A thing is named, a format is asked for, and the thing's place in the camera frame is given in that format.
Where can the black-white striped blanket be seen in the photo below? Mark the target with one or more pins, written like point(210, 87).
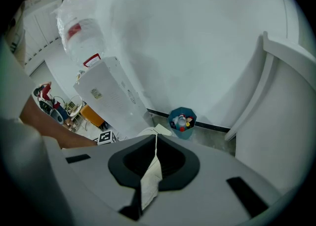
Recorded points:
point(104, 126)

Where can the orange sofa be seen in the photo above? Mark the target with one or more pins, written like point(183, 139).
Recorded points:
point(91, 115)

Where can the white plastic bottle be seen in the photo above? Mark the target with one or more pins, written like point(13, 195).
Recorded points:
point(175, 123)

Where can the red bottle cap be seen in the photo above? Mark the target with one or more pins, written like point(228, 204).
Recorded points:
point(182, 129)

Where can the clear plastic zip bag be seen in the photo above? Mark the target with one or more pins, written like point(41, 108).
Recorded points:
point(79, 30)

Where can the person's beige shirt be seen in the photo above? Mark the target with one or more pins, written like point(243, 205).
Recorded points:
point(12, 84)

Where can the white blue-label bottle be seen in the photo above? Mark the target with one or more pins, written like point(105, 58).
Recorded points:
point(182, 121)

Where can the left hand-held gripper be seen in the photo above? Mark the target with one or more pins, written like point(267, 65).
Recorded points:
point(106, 138)

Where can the dark blue bin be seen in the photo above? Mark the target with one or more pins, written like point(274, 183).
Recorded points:
point(181, 133)

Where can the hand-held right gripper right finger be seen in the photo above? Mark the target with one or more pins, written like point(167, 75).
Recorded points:
point(209, 183)

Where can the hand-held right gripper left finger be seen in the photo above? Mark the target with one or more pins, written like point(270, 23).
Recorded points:
point(111, 170)

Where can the red-edged card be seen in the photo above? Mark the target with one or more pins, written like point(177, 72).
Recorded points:
point(91, 61)

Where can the yellow round item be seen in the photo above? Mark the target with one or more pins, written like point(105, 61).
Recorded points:
point(187, 124)

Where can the person's left forearm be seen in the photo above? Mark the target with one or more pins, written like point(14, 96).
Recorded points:
point(56, 128)

